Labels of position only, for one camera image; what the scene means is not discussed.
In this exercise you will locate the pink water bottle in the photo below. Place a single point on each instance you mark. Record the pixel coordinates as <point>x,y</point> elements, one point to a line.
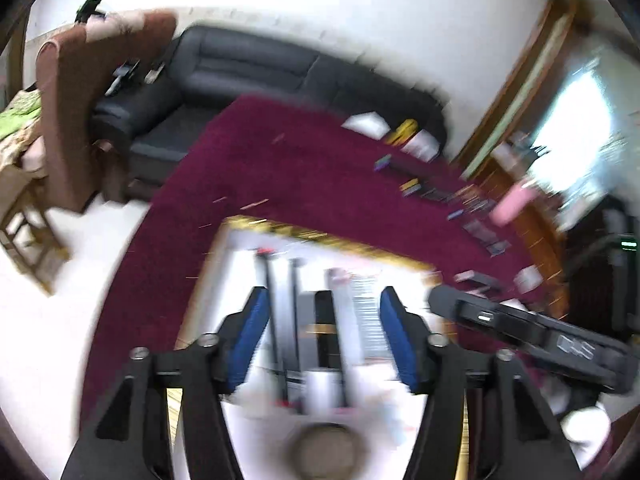
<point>511,205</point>

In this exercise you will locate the small black and white device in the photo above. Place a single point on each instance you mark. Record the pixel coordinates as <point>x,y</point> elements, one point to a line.
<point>155,72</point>

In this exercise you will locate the window with wooden frame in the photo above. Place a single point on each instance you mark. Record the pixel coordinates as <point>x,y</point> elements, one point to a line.
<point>575,120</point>

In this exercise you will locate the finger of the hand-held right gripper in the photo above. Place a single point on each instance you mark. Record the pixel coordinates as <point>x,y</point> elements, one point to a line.
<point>475,310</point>

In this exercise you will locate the black bottle with gold band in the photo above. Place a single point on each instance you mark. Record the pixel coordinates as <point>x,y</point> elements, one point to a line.
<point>326,330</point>

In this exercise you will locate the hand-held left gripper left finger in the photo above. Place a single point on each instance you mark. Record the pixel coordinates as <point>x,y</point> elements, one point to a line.
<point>245,340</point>

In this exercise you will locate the dark equipment with green light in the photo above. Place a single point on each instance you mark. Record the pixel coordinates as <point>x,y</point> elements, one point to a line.
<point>600,270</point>

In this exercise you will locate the floral and green cloth pile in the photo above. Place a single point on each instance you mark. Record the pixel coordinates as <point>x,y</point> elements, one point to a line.
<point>17,115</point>

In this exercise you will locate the wooden stool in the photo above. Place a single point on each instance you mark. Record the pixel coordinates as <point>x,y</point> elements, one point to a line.
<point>30,240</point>

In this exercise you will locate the black handheld device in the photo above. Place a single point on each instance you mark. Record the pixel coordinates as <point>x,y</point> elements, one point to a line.
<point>122,77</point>

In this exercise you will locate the yellow and blue small box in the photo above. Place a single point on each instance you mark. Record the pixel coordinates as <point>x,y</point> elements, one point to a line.
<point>410,186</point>

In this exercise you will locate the brown armchair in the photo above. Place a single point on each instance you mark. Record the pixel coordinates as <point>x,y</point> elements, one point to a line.
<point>65,110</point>

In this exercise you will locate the black leather sofa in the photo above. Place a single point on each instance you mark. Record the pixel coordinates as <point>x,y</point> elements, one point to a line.
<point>250,65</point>

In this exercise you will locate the yellow item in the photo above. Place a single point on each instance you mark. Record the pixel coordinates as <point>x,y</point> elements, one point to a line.
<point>404,131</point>

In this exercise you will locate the small white box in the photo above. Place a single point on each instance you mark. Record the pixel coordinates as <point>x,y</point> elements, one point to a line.
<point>527,279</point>

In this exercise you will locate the small colourful box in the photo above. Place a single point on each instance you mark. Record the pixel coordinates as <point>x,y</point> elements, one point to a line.
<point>384,162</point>

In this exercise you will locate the white plastic bag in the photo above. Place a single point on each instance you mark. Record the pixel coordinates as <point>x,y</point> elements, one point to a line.
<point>421,145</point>

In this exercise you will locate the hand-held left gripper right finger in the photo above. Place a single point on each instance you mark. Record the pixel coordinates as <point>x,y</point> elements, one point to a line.
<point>400,342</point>

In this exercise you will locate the white tray with gold rim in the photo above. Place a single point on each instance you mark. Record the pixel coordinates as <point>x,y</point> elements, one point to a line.
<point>240,270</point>

